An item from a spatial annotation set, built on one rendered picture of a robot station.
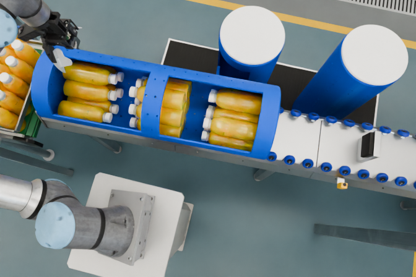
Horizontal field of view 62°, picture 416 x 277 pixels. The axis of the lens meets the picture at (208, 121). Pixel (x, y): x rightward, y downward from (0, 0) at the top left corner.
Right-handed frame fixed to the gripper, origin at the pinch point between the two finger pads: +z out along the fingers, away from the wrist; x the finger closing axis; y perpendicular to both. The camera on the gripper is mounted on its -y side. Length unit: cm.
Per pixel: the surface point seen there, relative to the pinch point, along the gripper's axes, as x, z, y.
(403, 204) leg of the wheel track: -17, 156, 159
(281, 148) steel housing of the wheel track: -13, 51, 72
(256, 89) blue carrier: 0, 21, 61
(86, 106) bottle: -10.0, 25.3, -3.7
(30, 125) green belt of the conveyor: -16, 39, -36
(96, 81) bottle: -1.2, 21.1, 0.0
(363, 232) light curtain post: -41, 78, 112
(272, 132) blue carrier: -14, 21, 67
